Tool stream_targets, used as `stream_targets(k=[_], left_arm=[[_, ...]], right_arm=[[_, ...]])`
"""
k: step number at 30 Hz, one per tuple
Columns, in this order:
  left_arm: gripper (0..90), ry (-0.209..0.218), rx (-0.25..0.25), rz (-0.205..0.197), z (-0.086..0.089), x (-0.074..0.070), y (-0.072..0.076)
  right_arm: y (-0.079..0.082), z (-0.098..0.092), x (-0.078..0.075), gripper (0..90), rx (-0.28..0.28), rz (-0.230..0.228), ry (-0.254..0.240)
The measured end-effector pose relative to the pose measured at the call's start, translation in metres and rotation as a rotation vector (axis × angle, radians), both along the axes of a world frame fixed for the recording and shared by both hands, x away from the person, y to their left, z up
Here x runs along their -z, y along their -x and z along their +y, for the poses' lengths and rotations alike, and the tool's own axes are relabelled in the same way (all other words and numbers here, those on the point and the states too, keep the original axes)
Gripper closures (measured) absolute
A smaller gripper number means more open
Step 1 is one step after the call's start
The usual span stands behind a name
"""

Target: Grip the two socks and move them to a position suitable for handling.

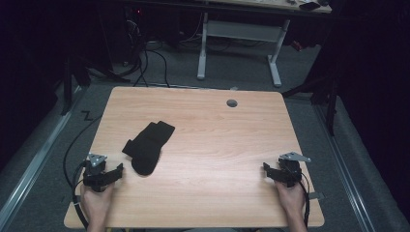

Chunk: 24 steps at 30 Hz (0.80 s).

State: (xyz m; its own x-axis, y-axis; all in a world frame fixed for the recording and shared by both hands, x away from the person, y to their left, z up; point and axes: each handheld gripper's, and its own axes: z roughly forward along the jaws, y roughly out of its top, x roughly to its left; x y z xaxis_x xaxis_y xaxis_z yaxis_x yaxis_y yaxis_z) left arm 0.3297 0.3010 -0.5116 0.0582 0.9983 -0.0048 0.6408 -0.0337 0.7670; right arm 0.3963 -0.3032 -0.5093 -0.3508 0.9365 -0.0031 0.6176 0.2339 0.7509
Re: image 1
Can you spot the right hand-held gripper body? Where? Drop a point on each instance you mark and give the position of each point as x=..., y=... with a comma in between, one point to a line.
x=290, y=170

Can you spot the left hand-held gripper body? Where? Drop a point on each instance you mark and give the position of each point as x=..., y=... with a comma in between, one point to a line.
x=95, y=175

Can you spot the black sock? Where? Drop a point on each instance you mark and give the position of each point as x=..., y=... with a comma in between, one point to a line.
x=146, y=148

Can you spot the person's left hand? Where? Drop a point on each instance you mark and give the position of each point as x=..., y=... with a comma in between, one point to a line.
x=96, y=203

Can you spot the person's right hand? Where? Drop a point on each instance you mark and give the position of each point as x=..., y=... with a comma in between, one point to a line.
x=293, y=199

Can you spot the grey tape piece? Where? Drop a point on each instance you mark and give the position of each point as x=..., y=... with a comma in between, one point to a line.
x=234, y=88
x=317, y=196

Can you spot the black metal stand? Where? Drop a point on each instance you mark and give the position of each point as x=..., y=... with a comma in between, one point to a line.
x=67, y=87
x=332, y=103

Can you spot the small red object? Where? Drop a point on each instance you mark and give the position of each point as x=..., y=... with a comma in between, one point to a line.
x=297, y=45

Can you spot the black computer tower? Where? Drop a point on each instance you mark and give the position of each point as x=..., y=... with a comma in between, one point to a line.
x=133, y=32

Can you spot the black device on desk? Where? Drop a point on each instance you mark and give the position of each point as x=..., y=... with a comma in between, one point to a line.
x=309, y=5

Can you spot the light wooden desk top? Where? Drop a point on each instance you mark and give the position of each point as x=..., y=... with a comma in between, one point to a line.
x=277, y=4

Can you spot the aluminium floor rail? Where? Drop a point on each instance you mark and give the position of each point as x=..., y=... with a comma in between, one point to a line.
x=346, y=174
x=35, y=162

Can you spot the white metal desk frame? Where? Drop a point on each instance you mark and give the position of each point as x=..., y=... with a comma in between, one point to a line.
x=241, y=31

